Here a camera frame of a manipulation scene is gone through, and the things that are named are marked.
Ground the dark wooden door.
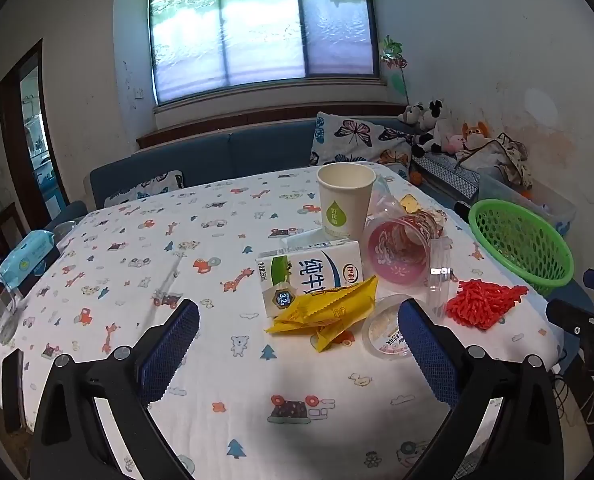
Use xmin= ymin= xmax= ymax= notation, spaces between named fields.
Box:
xmin=0 ymin=40 xmax=70 ymax=221

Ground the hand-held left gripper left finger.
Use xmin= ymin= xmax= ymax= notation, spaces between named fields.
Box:
xmin=29 ymin=299 xmax=200 ymax=480

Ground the striped cushion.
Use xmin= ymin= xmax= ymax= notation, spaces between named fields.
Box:
xmin=412 ymin=152 xmax=480 ymax=201

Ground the dark wooden chair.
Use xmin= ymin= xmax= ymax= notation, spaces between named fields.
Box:
xmin=1 ymin=349 xmax=26 ymax=433

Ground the window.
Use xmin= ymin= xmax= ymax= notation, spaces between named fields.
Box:
xmin=147 ymin=0 xmax=382 ymax=107

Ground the animal print tablecloth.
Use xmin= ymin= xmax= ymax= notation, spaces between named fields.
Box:
xmin=0 ymin=160 xmax=563 ymax=480

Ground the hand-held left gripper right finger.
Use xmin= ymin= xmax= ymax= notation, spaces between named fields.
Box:
xmin=397 ymin=297 xmax=565 ymax=480

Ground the clear plastic cup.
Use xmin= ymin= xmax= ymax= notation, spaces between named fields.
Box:
xmin=424 ymin=237 xmax=453 ymax=321

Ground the white and green milk carton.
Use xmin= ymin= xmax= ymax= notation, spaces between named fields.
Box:
xmin=255 ymin=240 xmax=365 ymax=318

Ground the clear plastic storage bin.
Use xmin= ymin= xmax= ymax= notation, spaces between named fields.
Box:
xmin=477 ymin=172 xmax=577 ymax=238

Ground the blue sofa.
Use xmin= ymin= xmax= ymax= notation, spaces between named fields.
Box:
xmin=44 ymin=116 xmax=594 ymax=381

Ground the yellow snack wrapper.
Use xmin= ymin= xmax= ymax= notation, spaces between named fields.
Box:
xmin=313 ymin=320 xmax=365 ymax=354
xmin=264 ymin=276 xmax=379 ymax=333

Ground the blue wet wipes pack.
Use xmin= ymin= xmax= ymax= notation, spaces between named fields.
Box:
xmin=1 ymin=230 xmax=56 ymax=286

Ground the butterfly print pillow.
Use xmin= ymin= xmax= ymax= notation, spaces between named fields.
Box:
xmin=309 ymin=112 xmax=418 ymax=168

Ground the small patterned pillow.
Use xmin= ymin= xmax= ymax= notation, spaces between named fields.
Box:
xmin=104 ymin=170 xmax=185 ymax=208

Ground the black and white cow plush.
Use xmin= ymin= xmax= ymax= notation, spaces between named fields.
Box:
xmin=411 ymin=100 xmax=458 ymax=158

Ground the colourful pinwheel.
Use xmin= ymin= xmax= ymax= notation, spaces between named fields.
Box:
xmin=378 ymin=35 xmax=409 ymax=106

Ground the orange fox plush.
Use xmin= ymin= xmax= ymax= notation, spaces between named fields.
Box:
xmin=461 ymin=121 xmax=490 ymax=151

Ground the white paper cup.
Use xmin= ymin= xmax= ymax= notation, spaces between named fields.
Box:
xmin=317 ymin=162 xmax=377 ymax=242

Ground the red chenille cloth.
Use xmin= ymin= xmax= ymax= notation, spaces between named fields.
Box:
xmin=446 ymin=279 xmax=528 ymax=331

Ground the patterned cloth bag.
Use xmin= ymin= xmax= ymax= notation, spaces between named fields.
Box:
xmin=457 ymin=132 xmax=534 ymax=191

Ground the small black and white plush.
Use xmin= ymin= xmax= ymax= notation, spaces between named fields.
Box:
xmin=398 ymin=104 xmax=425 ymax=128

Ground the small clear pudding cup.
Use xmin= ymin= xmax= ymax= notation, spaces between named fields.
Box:
xmin=362 ymin=294 xmax=418 ymax=358

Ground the green plastic basket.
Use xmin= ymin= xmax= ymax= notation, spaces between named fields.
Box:
xmin=468 ymin=199 xmax=574 ymax=297

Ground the pink printed plastic cup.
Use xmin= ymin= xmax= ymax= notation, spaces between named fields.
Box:
xmin=364 ymin=212 xmax=448 ymax=297

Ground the pink plush toy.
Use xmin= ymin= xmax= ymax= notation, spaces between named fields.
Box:
xmin=442 ymin=134 xmax=468 ymax=156

